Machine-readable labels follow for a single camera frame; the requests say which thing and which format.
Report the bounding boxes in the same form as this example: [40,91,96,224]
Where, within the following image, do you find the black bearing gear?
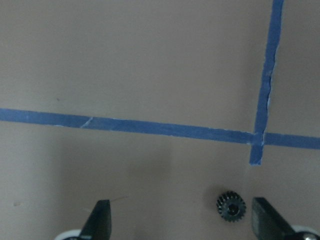
[216,191,247,223]

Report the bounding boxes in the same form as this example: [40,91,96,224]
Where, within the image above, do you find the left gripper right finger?
[251,197,296,240]

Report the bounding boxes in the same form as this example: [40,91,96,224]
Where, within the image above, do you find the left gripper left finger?
[79,200,112,240]

